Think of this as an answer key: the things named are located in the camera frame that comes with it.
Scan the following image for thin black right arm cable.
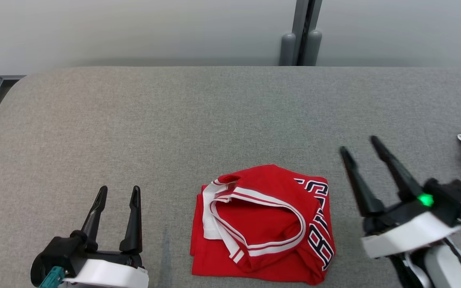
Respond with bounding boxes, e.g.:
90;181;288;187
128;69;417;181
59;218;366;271
443;238;461;288

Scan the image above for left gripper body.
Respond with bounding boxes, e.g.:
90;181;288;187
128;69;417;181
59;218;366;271
63;249;150;288

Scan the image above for teal left camera cable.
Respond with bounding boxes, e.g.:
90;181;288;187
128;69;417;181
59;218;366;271
38;266;66;288

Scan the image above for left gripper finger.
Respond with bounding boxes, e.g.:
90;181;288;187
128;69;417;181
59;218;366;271
79;185;108;252
119;185;143;254

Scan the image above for grey metal partition post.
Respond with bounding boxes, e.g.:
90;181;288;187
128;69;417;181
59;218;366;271
293;0;323;66

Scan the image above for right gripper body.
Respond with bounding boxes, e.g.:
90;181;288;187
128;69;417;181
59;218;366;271
361;193;461;259

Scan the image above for grey cylindrical post cap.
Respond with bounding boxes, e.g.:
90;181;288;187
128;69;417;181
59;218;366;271
280;33;297;66
303;30;323;66

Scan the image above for red basketball jersey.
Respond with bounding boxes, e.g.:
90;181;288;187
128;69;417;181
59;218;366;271
190;164;337;286

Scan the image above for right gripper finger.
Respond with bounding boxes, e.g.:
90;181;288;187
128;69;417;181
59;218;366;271
339;146;386;218
369;135;424;202

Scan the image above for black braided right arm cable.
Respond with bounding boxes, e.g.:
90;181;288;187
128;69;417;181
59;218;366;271
389;253;417;288

